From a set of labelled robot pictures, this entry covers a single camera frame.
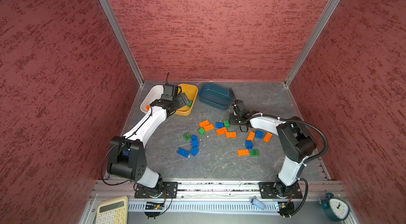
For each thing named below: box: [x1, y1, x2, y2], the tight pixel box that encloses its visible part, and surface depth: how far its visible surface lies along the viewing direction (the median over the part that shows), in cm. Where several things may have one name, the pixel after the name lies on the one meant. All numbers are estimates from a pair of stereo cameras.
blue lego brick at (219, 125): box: [215, 122, 225, 129], surface depth 97 cm
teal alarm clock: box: [318, 189, 350, 222], surface depth 68 cm
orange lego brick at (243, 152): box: [237, 148, 250, 157], surface depth 87 cm
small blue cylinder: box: [252, 198, 265, 211], surface depth 70 cm
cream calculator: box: [95, 195, 129, 224], surface depth 68 cm
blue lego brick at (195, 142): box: [191, 137, 200, 148], surface depth 91 cm
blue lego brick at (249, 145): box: [245, 140, 254, 150], surface depth 91 cm
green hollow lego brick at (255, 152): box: [251, 148, 260, 158], surface depth 87 cm
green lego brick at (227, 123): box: [223, 119, 230, 129], surface depth 97 cm
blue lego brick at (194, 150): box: [190, 145, 200, 157], surface depth 88 cm
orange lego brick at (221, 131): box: [216, 126, 228, 136], surface depth 96 cm
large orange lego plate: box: [198, 119, 215, 132], surface depth 99 cm
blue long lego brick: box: [176, 146, 190, 159], surface depth 87 cm
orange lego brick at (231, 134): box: [225, 131, 238, 138], surface depth 94 cm
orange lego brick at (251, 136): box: [246, 131, 256, 142], surface depth 93 cm
